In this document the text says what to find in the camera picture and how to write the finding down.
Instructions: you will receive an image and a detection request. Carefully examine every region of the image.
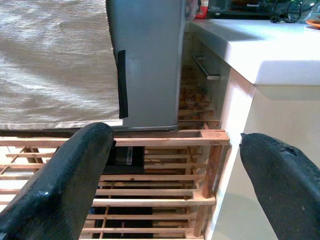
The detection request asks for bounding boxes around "black power cable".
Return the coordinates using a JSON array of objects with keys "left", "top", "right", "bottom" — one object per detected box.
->
[{"left": 269, "top": 0, "right": 305, "bottom": 25}]

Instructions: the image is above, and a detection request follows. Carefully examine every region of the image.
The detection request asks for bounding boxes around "wooden slatted rack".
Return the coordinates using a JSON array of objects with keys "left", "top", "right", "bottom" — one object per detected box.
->
[{"left": 0, "top": 64, "right": 231, "bottom": 240}]

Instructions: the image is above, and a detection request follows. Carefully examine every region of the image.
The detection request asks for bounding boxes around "grey mini fridge door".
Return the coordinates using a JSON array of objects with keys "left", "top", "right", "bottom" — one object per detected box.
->
[{"left": 106, "top": 0, "right": 187, "bottom": 132}]

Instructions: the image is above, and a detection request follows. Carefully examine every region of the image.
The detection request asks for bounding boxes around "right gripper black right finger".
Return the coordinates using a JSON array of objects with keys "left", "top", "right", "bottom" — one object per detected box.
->
[{"left": 238, "top": 132, "right": 320, "bottom": 240}]

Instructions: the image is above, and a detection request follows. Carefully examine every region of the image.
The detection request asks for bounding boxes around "white counter cabinet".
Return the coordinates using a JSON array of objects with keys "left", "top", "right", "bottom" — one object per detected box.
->
[{"left": 184, "top": 18, "right": 320, "bottom": 240}]

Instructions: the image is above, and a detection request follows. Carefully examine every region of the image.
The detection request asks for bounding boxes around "red box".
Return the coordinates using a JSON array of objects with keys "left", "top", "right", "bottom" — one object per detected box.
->
[{"left": 194, "top": 0, "right": 209, "bottom": 20}]

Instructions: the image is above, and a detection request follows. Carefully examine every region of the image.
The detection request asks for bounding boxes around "orange plate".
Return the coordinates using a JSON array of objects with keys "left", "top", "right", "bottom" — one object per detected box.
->
[{"left": 305, "top": 18, "right": 320, "bottom": 30}]

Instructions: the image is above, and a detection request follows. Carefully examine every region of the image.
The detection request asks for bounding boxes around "steel cabinet handle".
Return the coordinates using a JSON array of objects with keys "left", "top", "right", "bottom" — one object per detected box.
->
[{"left": 191, "top": 54, "right": 221, "bottom": 80}]

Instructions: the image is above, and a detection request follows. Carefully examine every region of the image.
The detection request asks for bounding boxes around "beige woven cloth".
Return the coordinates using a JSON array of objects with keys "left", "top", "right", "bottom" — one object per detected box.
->
[{"left": 0, "top": 0, "right": 121, "bottom": 131}]

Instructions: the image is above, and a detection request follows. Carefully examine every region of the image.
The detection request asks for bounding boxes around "black microwave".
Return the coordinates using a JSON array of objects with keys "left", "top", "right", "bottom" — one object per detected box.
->
[{"left": 207, "top": 0, "right": 276, "bottom": 17}]

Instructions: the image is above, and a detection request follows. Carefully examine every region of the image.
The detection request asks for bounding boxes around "black box with label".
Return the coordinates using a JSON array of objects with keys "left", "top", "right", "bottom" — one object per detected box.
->
[{"left": 106, "top": 146, "right": 146, "bottom": 176}]

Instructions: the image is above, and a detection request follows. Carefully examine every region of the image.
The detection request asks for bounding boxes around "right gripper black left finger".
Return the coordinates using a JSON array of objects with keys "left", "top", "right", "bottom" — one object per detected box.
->
[{"left": 0, "top": 122, "right": 117, "bottom": 240}]

